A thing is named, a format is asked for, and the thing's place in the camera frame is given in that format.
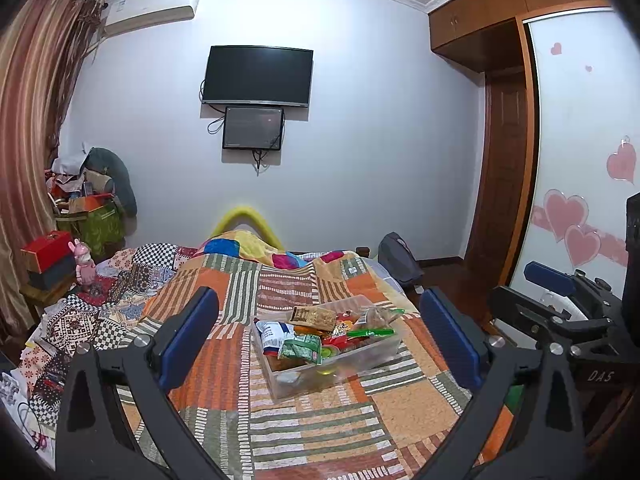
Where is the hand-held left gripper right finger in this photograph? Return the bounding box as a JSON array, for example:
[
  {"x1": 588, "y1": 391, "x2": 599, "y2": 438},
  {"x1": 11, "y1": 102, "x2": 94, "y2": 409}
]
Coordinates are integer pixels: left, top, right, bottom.
[{"x1": 419, "y1": 287, "x2": 586, "y2": 480}]

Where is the white blue-striped snack bag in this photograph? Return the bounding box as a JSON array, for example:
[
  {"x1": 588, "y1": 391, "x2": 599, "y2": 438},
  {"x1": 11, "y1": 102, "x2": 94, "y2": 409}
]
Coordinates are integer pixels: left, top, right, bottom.
[{"x1": 256, "y1": 321, "x2": 297, "y2": 357}]

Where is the small black wall monitor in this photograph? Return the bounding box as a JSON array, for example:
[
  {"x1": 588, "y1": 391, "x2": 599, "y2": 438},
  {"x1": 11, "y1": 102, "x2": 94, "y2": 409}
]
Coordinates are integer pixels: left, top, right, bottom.
[{"x1": 222, "y1": 106, "x2": 286, "y2": 152}]

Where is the pile of clutter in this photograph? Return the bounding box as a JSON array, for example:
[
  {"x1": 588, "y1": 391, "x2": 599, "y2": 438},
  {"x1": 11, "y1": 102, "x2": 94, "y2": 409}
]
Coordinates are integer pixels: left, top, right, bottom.
[{"x1": 46, "y1": 142, "x2": 118, "y2": 216}]

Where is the striped orange green blanket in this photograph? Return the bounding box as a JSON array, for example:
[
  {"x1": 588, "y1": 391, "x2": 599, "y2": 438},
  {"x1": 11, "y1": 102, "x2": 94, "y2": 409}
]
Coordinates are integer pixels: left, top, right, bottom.
[{"x1": 115, "y1": 250, "x2": 516, "y2": 480}]

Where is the checkered floral patchwork quilt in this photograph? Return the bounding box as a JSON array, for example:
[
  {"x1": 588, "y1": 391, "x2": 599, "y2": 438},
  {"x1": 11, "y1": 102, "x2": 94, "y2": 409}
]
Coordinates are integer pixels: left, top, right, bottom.
[{"x1": 20, "y1": 242, "x2": 201, "y2": 411}]

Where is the grey jacket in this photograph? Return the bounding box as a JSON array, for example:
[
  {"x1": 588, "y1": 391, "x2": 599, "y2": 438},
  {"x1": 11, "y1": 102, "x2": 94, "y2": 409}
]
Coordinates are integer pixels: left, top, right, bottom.
[{"x1": 87, "y1": 147, "x2": 139, "y2": 219}]

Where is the white air conditioner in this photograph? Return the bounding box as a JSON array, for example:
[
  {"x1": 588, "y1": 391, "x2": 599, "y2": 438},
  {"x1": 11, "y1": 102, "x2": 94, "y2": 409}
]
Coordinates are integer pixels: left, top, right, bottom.
[{"x1": 101, "y1": 0, "x2": 203, "y2": 39}]

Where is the red snack packet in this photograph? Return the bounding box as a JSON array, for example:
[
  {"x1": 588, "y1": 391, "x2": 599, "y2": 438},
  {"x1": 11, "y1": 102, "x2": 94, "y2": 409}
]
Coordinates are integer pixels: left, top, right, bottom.
[{"x1": 322, "y1": 335, "x2": 362, "y2": 357}]

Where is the pink rabbit figure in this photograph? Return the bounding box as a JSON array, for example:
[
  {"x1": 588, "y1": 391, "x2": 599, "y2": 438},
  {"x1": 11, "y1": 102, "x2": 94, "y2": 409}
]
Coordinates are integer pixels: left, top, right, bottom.
[{"x1": 67, "y1": 239, "x2": 97, "y2": 287}]

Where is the yellow cushion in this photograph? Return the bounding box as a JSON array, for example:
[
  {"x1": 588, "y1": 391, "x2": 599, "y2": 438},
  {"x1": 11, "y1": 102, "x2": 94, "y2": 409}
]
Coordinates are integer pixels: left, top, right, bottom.
[{"x1": 210, "y1": 205, "x2": 287, "y2": 253}]

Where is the wooden nightstand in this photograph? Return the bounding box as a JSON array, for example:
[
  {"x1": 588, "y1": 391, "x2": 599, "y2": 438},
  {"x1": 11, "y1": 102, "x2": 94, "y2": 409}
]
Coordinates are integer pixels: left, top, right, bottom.
[{"x1": 20, "y1": 275, "x2": 77, "y2": 328}]

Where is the red box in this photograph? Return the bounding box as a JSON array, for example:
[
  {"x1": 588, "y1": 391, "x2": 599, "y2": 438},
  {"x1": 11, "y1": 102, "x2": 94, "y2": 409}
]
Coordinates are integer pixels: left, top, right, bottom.
[{"x1": 21, "y1": 231, "x2": 75, "y2": 274}]

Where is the brown wooden door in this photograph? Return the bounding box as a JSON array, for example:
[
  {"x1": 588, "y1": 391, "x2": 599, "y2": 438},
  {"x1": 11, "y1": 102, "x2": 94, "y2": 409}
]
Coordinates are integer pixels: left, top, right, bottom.
[{"x1": 465, "y1": 67, "x2": 538, "y2": 288}]

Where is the orange snack packet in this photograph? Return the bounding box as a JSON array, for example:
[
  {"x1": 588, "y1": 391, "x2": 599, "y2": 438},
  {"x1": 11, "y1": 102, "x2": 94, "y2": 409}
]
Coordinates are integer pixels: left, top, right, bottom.
[{"x1": 334, "y1": 312, "x2": 366, "y2": 337}]

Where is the green patterned bag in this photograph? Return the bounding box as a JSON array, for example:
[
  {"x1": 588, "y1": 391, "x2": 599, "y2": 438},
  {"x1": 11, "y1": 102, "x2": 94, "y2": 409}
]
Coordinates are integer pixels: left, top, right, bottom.
[{"x1": 55, "y1": 204, "x2": 127, "y2": 262}]

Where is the bright multicoloured quilt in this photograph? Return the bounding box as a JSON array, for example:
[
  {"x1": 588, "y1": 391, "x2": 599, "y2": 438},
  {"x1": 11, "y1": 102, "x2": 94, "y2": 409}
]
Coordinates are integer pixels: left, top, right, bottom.
[{"x1": 199, "y1": 230, "x2": 351, "y2": 271}]

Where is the wooden wardrobe with heart decals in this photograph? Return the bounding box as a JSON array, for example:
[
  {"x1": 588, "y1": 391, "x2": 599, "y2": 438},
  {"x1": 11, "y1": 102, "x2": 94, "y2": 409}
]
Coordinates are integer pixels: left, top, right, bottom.
[{"x1": 427, "y1": 0, "x2": 640, "y2": 321}]

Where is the grey backpack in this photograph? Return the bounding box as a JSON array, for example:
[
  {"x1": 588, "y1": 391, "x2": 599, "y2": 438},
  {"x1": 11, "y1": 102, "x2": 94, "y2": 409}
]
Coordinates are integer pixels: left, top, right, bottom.
[{"x1": 377, "y1": 232, "x2": 425, "y2": 289}]

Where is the striped brown curtain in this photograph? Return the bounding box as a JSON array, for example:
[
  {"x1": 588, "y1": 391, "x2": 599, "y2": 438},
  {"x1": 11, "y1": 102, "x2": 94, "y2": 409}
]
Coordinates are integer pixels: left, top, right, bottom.
[{"x1": 0, "y1": 0, "x2": 108, "y2": 356}]

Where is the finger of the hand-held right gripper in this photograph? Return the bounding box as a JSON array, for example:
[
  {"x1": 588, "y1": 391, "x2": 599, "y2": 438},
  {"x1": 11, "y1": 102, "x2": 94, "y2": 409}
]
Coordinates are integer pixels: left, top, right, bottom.
[
  {"x1": 524, "y1": 261, "x2": 621, "y2": 328},
  {"x1": 487, "y1": 285, "x2": 617, "y2": 356}
]

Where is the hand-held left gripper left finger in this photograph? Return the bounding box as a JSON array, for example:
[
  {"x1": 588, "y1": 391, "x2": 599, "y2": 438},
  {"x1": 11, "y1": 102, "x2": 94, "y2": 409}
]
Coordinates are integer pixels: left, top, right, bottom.
[{"x1": 56, "y1": 286, "x2": 221, "y2": 480}]

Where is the black wall television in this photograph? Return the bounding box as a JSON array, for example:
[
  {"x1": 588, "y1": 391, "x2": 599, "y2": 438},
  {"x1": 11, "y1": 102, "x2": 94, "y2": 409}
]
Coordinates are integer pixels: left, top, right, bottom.
[{"x1": 201, "y1": 45, "x2": 314, "y2": 109}]

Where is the clear-wrapped cracker packet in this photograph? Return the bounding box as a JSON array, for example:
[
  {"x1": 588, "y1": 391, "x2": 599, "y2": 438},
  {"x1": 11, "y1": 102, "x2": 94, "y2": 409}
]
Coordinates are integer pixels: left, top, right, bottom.
[{"x1": 290, "y1": 306, "x2": 337, "y2": 335}]

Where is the clear plastic storage container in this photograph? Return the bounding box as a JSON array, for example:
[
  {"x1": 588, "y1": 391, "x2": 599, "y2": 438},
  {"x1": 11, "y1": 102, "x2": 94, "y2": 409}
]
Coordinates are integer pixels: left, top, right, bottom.
[{"x1": 250, "y1": 294, "x2": 406, "y2": 401}]

